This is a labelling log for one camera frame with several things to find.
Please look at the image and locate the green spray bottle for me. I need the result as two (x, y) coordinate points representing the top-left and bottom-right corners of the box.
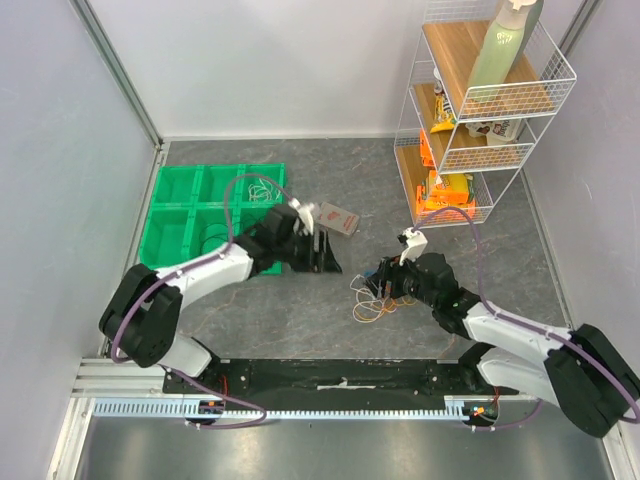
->
(467, 0), (544, 103)

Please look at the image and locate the grey slotted cable duct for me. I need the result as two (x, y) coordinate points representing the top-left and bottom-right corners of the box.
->
(93, 398), (469, 421)

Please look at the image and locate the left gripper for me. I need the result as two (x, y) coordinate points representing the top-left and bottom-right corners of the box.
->
(274, 228), (341, 274)

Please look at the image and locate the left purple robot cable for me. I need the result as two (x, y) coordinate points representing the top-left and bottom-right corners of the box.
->
(109, 173), (301, 365)

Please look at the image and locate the purple thin cable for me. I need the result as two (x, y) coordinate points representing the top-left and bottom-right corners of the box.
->
(241, 209), (271, 236)

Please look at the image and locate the small grey red box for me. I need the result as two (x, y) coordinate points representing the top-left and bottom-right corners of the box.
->
(318, 202), (360, 237)

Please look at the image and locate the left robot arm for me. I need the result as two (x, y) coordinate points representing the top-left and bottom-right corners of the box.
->
(99, 200), (341, 393)

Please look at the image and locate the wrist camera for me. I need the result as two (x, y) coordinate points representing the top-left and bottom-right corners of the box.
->
(288, 198), (320, 236)
(398, 228), (428, 265)

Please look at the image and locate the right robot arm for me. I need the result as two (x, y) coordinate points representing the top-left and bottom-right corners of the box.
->
(365, 253), (639, 438)

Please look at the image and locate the white wire shelf rack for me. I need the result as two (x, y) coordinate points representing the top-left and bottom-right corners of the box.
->
(394, 1), (577, 228)

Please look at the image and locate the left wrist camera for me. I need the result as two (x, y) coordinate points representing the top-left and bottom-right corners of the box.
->
(288, 198), (320, 236)

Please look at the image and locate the orange snack box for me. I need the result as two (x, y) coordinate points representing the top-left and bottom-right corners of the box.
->
(415, 169), (476, 218)

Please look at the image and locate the yellow snack pack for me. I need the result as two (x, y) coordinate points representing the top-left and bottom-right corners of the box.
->
(433, 173), (474, 205)

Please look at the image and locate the yellow snack bag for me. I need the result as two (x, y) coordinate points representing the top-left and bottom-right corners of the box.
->
(430, 93), (456, 133)

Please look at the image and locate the white snack package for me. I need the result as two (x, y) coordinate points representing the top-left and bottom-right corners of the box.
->
(465, 119), (522, 146)

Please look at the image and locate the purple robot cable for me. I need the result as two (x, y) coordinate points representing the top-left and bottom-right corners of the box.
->
(414, 207), (640, 426)
(109, 173), (301, 365)

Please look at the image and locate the yellow thin cable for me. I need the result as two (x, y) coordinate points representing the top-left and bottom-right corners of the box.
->
(351, 289), (416, 325)

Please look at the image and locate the white thin cable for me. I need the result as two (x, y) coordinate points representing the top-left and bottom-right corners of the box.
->
(247, 175), (284, 205)

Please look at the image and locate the green compartment tray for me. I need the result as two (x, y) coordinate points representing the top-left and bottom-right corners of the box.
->
(138, 163), (287, 269)

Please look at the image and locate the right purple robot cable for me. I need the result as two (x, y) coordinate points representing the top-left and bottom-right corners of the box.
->
(414, 207), (640, 426)

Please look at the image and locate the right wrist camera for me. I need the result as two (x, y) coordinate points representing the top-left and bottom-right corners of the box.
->
(398, 228), (428, 265)

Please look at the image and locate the brown thin cable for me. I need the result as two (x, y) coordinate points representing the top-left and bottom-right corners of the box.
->
(198, 224), (233, 256)

